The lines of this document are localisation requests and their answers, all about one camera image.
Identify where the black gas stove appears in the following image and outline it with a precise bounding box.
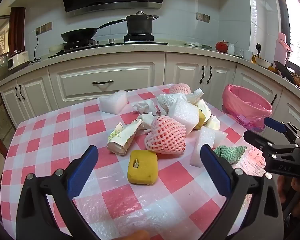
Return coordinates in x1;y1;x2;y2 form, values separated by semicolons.
48;34;169;59

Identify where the window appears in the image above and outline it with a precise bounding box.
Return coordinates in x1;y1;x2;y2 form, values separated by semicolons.
280;0;300;68

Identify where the black pan lid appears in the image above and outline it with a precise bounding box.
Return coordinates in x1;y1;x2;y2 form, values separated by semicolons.
274;61;295;84

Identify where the small white foam block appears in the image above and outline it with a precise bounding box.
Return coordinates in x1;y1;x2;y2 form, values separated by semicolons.
99;90;128;114

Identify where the black power cable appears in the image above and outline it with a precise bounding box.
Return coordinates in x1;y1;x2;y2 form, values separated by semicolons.
31;31;41;63

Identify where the white printed paper bag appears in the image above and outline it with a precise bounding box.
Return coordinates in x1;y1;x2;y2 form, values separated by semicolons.
195;99;212;120

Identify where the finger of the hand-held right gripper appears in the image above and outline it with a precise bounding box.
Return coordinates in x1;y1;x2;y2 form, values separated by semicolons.
263;116;300;138
243;130;298;157

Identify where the green patterned rag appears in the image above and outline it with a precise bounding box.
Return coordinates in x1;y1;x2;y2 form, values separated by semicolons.
213;145;247;165

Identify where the red lidded pot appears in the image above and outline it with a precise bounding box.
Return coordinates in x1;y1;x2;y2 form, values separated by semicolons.
215;40;229;53

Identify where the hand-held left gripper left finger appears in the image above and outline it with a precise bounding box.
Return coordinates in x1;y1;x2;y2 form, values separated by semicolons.
16;144;100;240

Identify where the brown framed glass door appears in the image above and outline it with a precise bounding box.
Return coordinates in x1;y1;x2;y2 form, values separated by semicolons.
0;6;26;155

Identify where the green-print crushed paper cup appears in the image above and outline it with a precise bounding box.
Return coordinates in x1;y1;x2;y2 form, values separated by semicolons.
107;119;143;155

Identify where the white napkin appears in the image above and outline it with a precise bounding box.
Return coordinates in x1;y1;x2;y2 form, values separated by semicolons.
187;88;205;105

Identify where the white bowl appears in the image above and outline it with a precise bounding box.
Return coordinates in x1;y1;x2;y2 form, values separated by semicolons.
254;56;272;68

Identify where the black frying pan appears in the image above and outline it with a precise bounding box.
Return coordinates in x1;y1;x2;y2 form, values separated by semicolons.
61;20;123;43

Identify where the white plastic bag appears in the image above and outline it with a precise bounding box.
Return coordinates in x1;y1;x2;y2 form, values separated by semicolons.
156;93;188;117

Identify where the oval pink foam fruit net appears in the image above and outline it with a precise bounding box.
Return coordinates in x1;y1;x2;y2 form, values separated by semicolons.
169;84;192;96

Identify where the white rice cooker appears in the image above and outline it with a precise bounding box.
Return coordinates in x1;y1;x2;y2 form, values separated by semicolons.
7;51;30;71

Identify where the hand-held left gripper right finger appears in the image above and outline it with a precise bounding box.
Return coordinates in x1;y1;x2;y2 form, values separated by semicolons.
200;144;284;240

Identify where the white mug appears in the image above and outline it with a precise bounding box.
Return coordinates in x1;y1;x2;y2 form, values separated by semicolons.
239;49;253;61

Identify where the person's left hand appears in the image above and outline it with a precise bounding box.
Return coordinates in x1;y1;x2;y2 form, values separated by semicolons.
125;230;150;240

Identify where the wicker basket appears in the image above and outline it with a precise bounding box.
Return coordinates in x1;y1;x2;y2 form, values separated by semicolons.
287;71;300;88

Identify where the pink-lined trash bin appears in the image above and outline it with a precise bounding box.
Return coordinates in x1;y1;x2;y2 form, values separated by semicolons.
222;84;273;132

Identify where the pink thermos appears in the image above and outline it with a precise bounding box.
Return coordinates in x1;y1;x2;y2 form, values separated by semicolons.
276;32;293;67

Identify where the black lidded pot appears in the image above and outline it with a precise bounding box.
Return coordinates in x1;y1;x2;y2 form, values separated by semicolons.
122;11;159;35

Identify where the yellow sponge with hole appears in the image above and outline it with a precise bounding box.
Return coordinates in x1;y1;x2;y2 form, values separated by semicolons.
127;150;158;186

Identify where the white tissue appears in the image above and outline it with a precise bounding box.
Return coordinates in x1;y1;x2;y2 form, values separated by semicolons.
133;99;157;115
137;113;155;133

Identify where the white kitchen base cabinet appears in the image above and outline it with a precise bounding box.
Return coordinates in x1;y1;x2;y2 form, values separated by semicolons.
0;41;300;140

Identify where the yellow sponge with white backing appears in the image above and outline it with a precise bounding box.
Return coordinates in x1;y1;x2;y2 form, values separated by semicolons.
194;110;207;130

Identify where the wall socket with plug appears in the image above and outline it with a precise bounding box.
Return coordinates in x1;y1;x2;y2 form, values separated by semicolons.
36;22;52;35

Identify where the red checked tablecloth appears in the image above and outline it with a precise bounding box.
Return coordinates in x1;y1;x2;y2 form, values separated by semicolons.
0;83;268;240

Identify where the tall white foam block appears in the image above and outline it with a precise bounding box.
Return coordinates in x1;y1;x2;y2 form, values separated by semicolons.
189;127;228;168

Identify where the heart-shaped pink foam net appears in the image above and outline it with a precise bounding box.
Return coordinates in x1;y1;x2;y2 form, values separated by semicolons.
144;115;187;155

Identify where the large white foam block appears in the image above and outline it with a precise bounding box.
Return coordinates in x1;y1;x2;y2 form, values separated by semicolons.
168;98;200;135

